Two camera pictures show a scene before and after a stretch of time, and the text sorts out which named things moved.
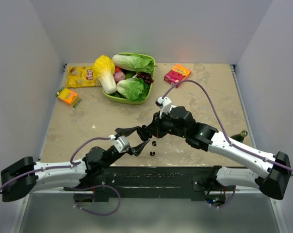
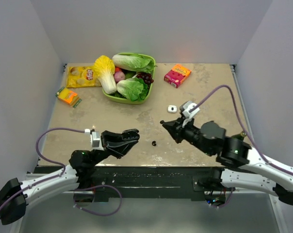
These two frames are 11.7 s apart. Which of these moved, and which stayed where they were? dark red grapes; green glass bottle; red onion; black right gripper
Moved: black right gripper
Stayed: dark red grapes; red onion; green glass bottle
